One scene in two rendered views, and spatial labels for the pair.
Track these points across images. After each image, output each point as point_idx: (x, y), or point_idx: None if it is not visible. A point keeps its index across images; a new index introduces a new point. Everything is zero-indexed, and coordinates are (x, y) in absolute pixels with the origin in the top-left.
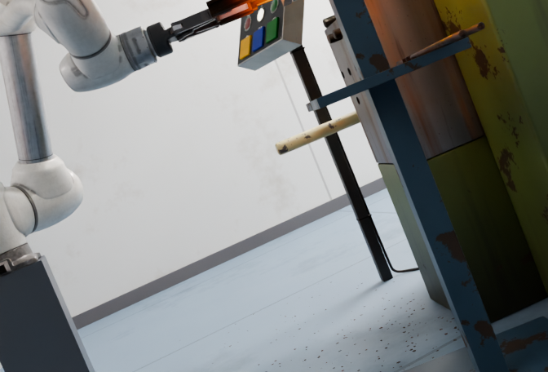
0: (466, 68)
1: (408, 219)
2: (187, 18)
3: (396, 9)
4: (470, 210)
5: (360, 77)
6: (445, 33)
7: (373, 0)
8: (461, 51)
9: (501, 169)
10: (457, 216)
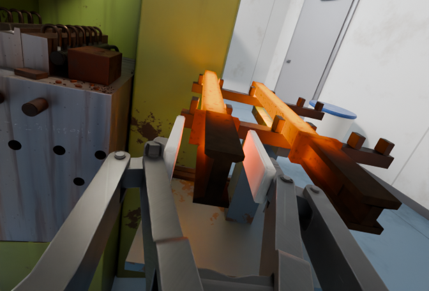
0: (140, 155)
1: (0, 284)
2: (373, 275)
3: (122, 104)
4: (110, 254)
5: (233, 217)
6: (127, 126)
7: (118, 93)
8: (143, 144)
9: (126, 216)
10: (107, 265)
